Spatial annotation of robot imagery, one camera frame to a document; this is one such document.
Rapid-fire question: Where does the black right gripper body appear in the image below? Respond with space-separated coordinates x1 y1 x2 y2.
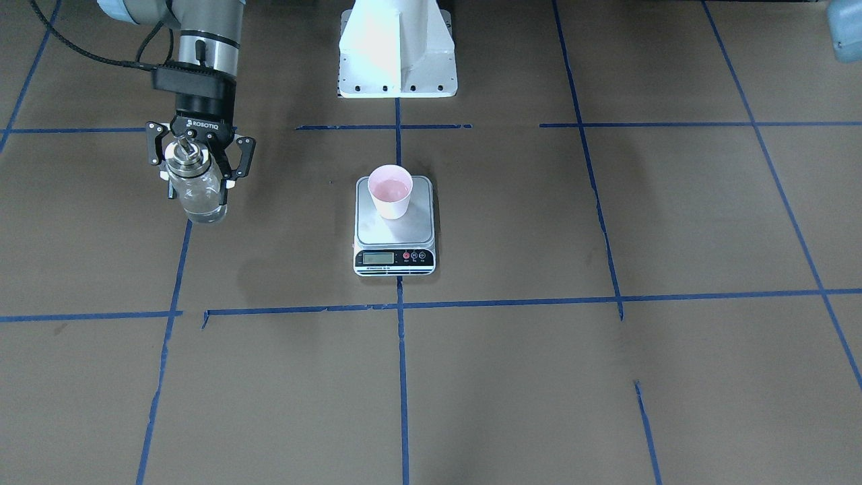
169 92 235 148

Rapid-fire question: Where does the clear glass sauce bottle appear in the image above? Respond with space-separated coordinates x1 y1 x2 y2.
164 136 227 224

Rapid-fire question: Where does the pink plastic cup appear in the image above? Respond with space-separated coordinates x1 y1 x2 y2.
367 164 413 220

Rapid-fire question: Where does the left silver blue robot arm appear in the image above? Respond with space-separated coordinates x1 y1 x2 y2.
827 1 861 63

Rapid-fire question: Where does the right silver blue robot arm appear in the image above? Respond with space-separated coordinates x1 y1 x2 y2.
99 1 255 214

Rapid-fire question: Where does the white digital kitchen scale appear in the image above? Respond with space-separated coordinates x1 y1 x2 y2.
353 176 438 277

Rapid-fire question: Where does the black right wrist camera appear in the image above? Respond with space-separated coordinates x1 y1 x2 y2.
151 64 235 100

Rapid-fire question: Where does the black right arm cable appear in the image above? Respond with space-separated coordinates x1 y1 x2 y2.
28 0 177 72

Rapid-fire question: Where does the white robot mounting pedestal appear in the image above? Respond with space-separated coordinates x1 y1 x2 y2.
337 1 459 99

